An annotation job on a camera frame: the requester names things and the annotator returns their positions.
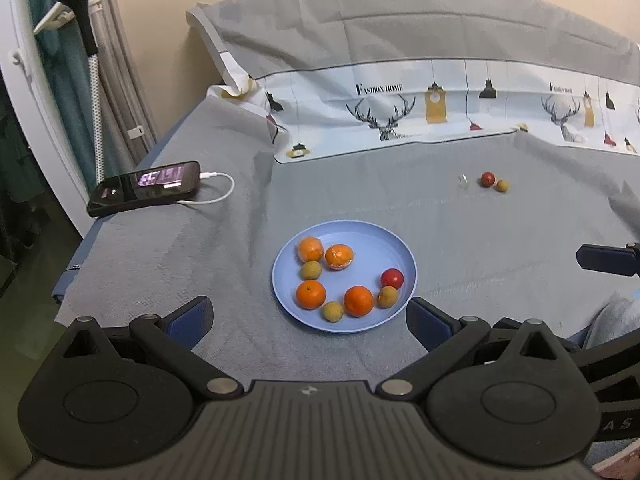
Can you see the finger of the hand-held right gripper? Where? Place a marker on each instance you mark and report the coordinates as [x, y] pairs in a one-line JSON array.
[[506, 323], [607, 258]]

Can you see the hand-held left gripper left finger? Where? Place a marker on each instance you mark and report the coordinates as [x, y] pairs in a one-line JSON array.
[[192, 317]]

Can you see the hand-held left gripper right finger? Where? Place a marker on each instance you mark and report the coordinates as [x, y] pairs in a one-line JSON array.
[[430, 322]]

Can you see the longan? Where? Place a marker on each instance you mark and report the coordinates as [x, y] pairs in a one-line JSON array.
[[332, 311], [501, 186], [310, 270], [387, 296]]

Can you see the red cherry tomato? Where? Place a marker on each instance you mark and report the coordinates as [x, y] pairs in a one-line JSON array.
[[392, 278], [488, 179]]

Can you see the orange mandarin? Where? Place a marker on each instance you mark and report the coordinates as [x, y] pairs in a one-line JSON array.
[[310, 294], [358, 300]]

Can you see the blue round plate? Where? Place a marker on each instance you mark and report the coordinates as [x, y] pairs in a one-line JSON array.
[[365, 245]]

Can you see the plastic mandarin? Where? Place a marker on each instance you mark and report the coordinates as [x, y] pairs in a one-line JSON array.
[[311, 249], [339, 256]]

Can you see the person's grey pants leg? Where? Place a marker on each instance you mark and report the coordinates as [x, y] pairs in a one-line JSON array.
[[615, 317]]

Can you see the blue mattress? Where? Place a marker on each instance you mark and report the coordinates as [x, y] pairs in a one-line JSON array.
[[65, 282]]

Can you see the black smartphone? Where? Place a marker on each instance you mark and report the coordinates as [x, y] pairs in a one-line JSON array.
[[145, 187]]

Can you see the clear plastic wrap scrap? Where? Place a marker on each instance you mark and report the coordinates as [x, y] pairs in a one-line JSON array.
[[463, 180]]

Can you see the grey bed sheet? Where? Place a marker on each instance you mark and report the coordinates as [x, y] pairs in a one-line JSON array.
[[350, 190]]

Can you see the white plastic clip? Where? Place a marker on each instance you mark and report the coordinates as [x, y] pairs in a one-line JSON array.
[[135, 131]]

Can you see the grey quilt with printed border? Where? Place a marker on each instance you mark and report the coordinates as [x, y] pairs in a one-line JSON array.
[[400, 25]]

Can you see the black steamer head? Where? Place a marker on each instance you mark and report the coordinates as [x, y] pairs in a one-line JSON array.
[[80, 5]]

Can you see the white door frame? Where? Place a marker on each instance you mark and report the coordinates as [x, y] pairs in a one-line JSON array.
[[35, 125]]

